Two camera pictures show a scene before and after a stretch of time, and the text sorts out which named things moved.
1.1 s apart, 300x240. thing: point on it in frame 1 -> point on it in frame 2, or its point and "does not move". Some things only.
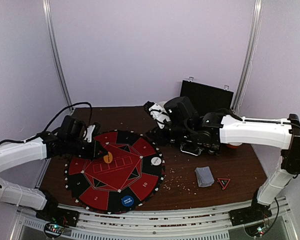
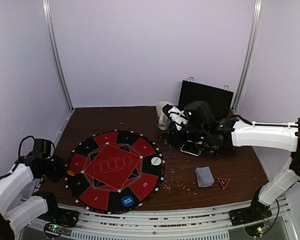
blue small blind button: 127,201 does not move
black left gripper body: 73,148 -> 53,170
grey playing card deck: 204,176 does not move
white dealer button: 156,161 does not move
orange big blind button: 108,158 -> 70,173
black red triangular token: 224,182 does not move
